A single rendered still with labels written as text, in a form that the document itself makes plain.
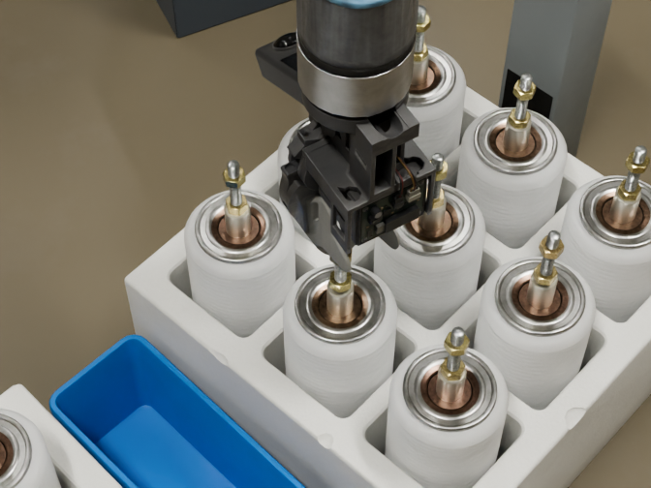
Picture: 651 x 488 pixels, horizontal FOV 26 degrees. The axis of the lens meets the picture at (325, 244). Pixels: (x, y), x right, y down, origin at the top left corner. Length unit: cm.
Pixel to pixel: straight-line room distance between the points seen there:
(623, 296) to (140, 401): 48
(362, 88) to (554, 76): 57
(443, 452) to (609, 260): 23
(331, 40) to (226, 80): 82
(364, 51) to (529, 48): 59
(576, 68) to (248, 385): 48
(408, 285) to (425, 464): 17
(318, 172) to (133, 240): 59
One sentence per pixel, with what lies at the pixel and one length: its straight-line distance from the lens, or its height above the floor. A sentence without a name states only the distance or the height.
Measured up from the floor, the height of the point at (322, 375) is 21.
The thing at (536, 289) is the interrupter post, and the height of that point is 28.
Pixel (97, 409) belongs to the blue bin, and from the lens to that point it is 136.
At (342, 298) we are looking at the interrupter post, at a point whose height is 28.
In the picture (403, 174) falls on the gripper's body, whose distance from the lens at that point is 97.
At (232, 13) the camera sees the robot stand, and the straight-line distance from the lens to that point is 172.
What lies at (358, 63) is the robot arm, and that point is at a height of 60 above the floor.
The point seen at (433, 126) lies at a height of 23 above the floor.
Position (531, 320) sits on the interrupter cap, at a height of 25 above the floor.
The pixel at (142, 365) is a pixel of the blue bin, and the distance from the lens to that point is 135.
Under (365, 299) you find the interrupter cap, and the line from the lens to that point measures 117.
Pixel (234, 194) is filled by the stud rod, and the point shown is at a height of 31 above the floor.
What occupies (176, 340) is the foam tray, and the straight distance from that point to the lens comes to 129.
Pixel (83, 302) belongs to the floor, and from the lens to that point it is 149.
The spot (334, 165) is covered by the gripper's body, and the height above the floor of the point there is 48.
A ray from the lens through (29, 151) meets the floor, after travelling 162.
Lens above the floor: 124
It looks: 55 degrees down
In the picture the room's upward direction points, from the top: straight up
